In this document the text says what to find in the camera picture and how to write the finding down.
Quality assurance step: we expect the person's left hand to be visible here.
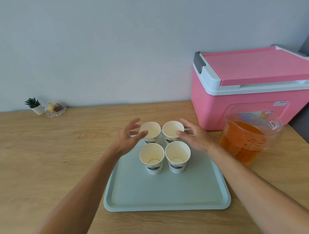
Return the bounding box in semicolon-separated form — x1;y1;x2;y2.
112;118;148;157

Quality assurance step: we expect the person's right hand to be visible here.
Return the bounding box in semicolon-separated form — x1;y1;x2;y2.
176;118;218;155

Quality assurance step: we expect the white printed paper cup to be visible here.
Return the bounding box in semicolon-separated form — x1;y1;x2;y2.
140;121;161;145
139;143;165;176
162;121;185;145
165;141;191;174

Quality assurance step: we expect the clear plastic measuring jug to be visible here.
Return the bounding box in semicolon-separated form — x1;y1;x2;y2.
219;110;283;167

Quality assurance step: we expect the light green plastic tray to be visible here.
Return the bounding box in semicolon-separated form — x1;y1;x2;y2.
104;128;231;212

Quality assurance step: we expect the person's right forearm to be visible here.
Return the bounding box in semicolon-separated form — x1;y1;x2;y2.
207;144;309;234

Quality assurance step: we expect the person's left forearm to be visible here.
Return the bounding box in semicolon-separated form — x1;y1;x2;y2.
36;144;131;234

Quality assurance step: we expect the glass dish with sweets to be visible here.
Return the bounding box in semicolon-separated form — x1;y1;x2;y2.
44;101;67;118

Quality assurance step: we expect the pink cooler box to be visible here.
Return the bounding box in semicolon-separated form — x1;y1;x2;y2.
191;44;309;132

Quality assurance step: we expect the small potted plant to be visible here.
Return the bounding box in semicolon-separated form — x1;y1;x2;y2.
24;97;45;115

